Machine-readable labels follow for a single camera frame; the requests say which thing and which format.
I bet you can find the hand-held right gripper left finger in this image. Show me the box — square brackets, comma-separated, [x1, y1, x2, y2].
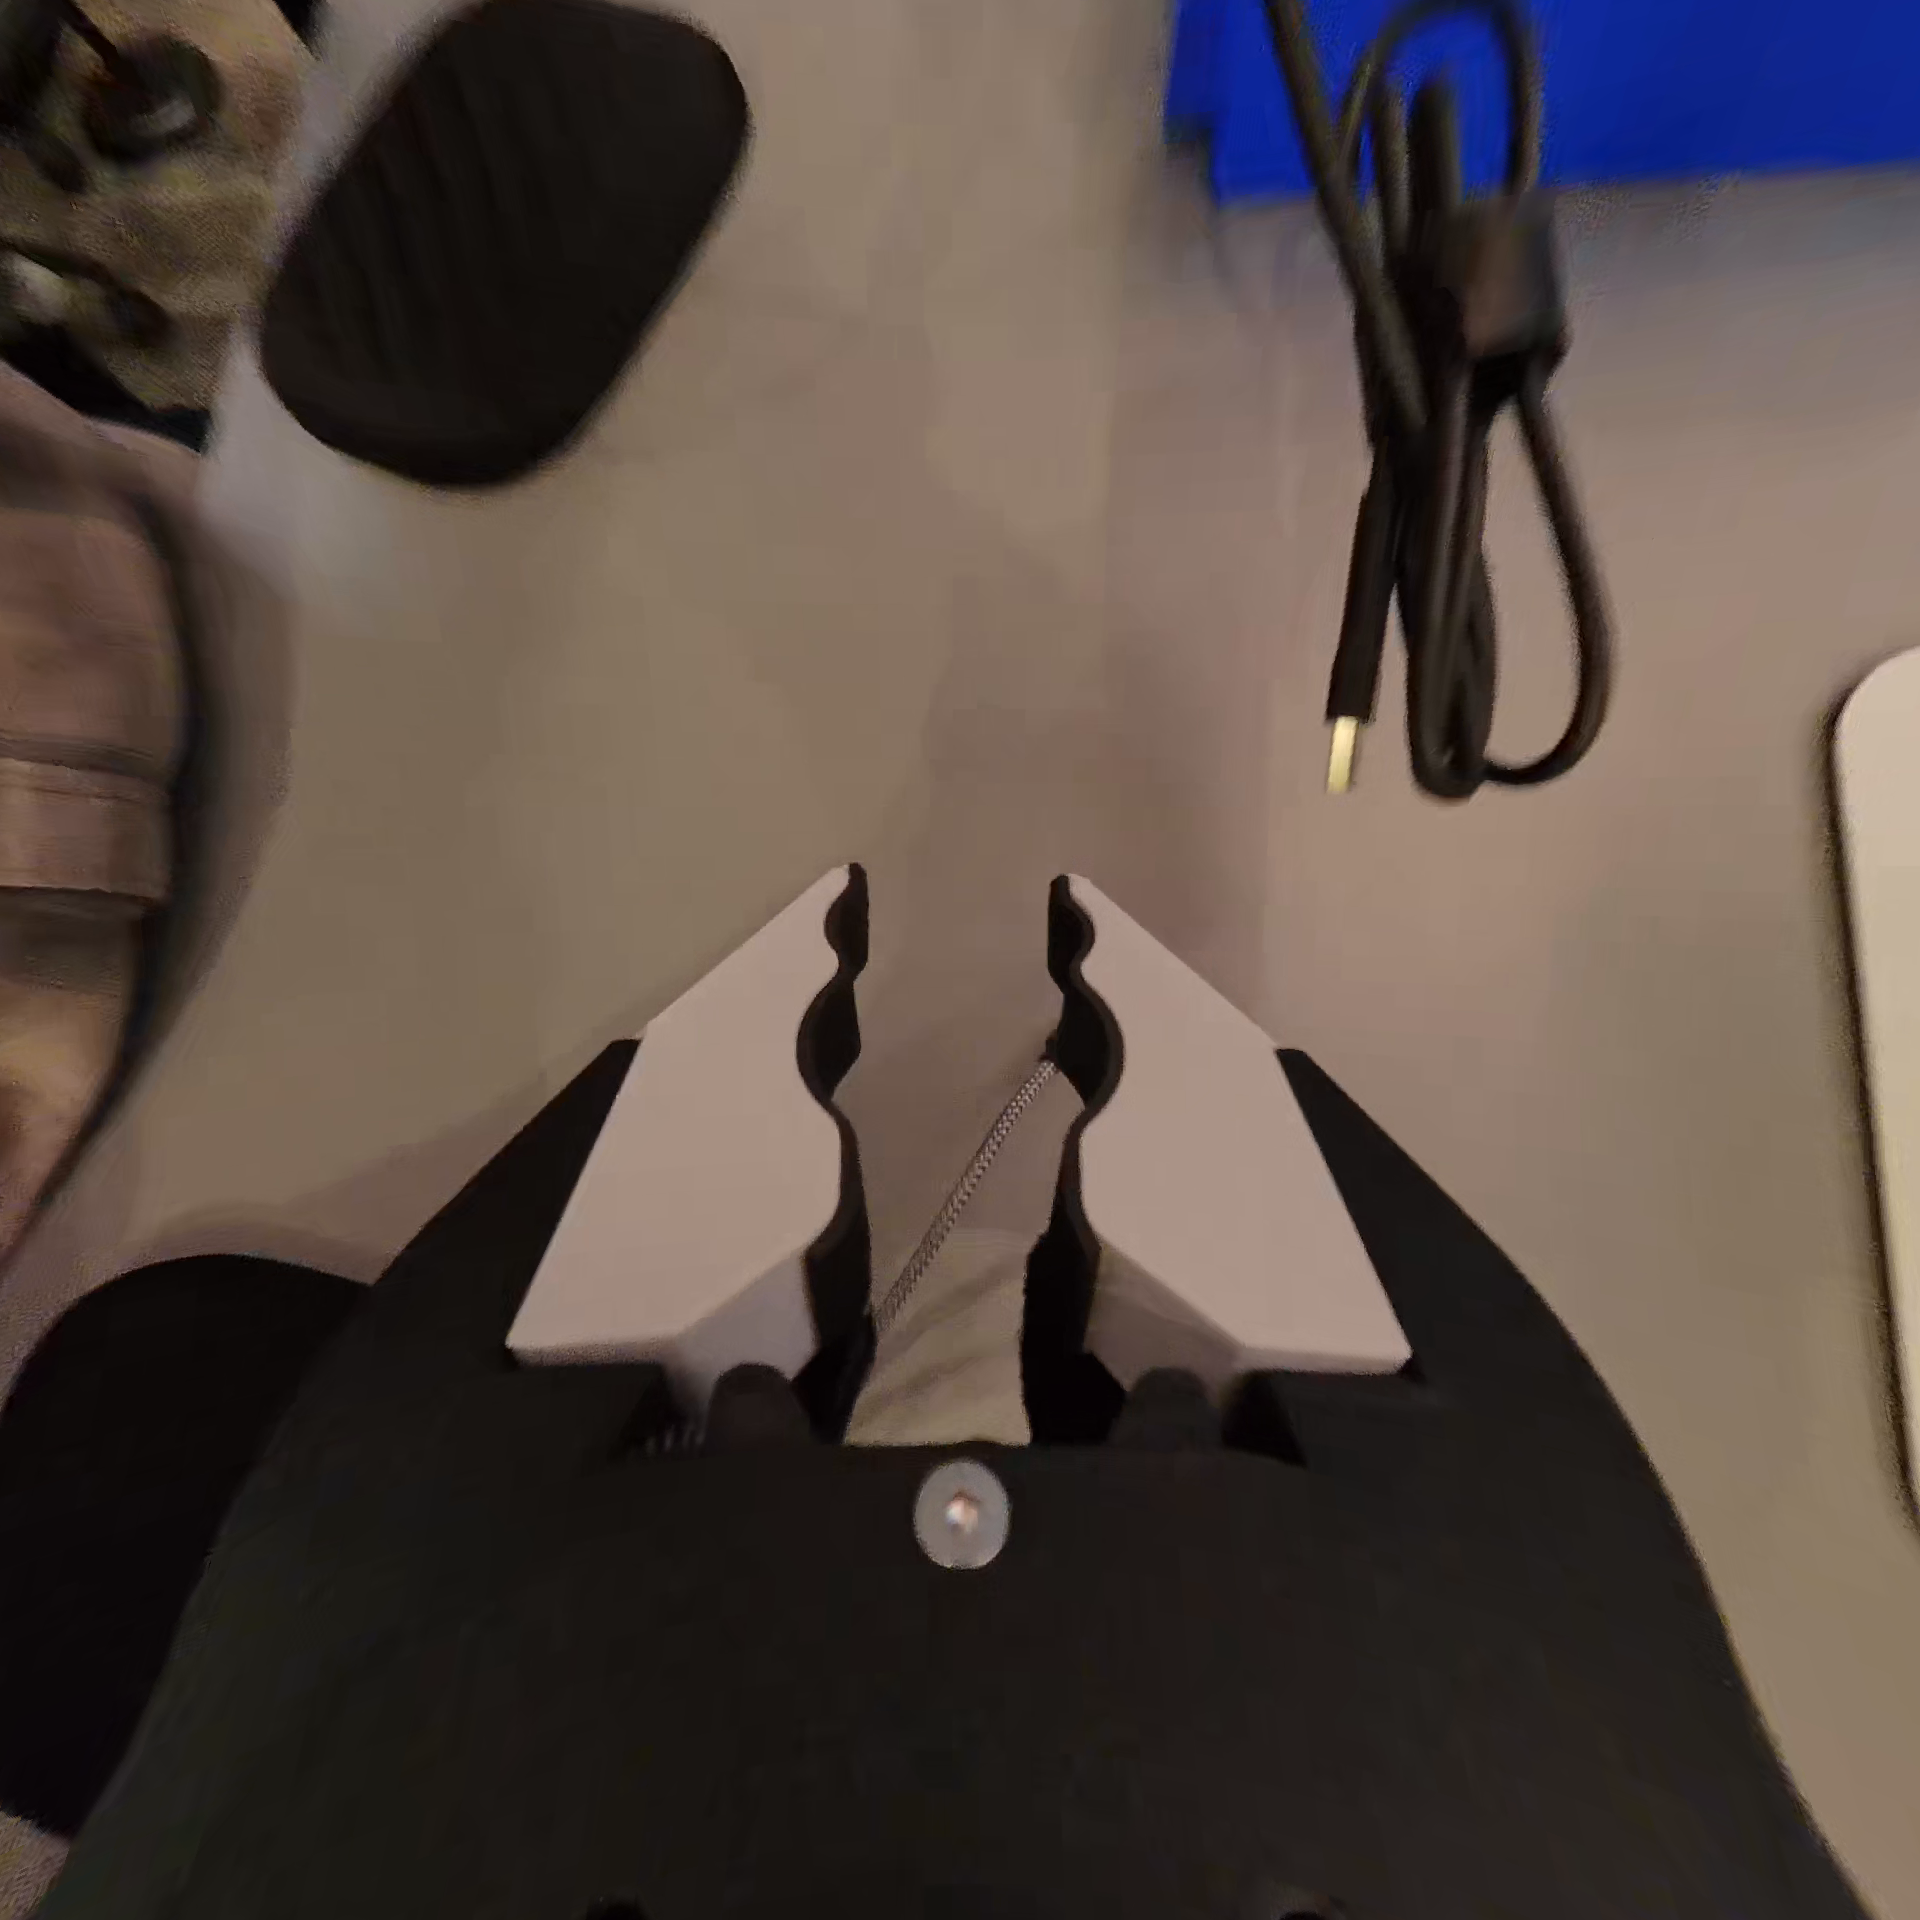
[506, 861, 876, 1444]

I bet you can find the wooden book stand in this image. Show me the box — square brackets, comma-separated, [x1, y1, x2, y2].
[1828, 646, 1920, 1519]

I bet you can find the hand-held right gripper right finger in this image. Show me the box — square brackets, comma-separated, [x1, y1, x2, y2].
[1026, 875, 1415, 1447]

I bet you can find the black textured pad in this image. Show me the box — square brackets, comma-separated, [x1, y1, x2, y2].
[0, 1250, 377, 1839]
[263, 0, 750, 489]

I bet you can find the black usb-c cable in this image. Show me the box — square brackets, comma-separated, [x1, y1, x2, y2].
[1269, 0, 1617, 800]

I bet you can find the blue plastic bin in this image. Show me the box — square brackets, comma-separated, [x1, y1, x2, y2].
[1165, 0, 1920, 198]

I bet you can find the grey braided usb-c cable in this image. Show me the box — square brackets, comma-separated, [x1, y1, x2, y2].
[870, 1059, 1063, 1334]

